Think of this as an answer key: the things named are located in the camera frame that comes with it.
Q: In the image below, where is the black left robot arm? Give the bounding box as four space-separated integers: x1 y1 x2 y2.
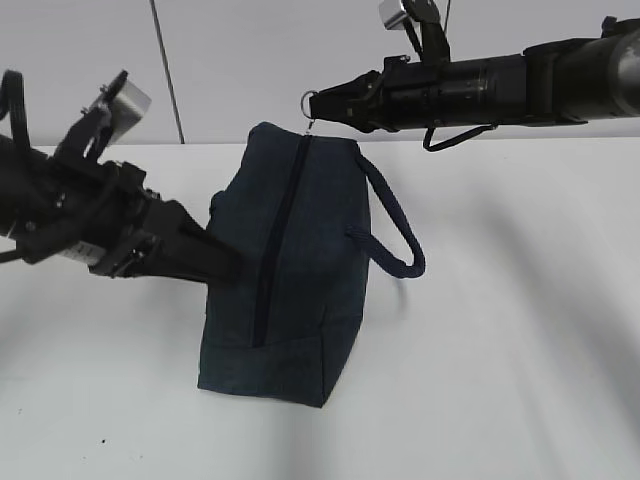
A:
1 137 242 285

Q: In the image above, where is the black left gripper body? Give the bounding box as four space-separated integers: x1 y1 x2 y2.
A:
19 157 179 278

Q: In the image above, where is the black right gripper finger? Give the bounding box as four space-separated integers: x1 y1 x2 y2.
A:
329 105 399 134
309 72 381 120

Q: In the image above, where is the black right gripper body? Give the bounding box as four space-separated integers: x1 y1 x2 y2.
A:
369 57 485 132

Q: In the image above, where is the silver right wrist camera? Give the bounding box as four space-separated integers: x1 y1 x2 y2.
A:
378 0 413 31

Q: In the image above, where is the dark blue fabric lunch bag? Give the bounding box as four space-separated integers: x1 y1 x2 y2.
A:
197 122 426 408

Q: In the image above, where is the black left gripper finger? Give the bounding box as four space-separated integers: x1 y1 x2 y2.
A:
177 203 243 280
144 236 209 284

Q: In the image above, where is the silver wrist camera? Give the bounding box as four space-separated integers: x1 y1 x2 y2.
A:
86 70 152 147
378 0 413 31

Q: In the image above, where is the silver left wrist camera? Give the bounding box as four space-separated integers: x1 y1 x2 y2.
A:
86 70 152 147

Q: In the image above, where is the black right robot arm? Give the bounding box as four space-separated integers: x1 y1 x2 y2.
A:
309 16 639 152

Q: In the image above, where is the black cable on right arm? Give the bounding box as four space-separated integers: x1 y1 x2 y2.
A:
422 122 501 152

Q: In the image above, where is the metal zipper pull ring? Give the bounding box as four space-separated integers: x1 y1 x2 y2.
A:
300 89 319 136

